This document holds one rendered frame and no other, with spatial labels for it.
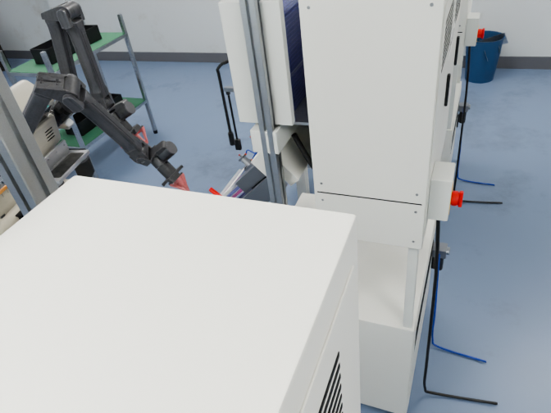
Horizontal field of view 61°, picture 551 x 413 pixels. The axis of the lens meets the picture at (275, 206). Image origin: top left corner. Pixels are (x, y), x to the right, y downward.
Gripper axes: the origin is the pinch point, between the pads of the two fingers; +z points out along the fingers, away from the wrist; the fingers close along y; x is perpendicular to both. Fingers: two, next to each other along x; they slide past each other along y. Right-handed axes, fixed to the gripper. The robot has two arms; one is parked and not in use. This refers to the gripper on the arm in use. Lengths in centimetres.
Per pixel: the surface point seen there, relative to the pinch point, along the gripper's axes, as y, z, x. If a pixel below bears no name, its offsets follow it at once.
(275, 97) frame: -22, -11, -78
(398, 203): -22, 33, -85
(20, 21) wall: 372, -264, 436
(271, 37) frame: -22, -23, -88
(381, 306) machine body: -15, 74, -49
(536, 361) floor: 22, 162, -62
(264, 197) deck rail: -22, 12, -49
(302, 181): 81, 52, 15
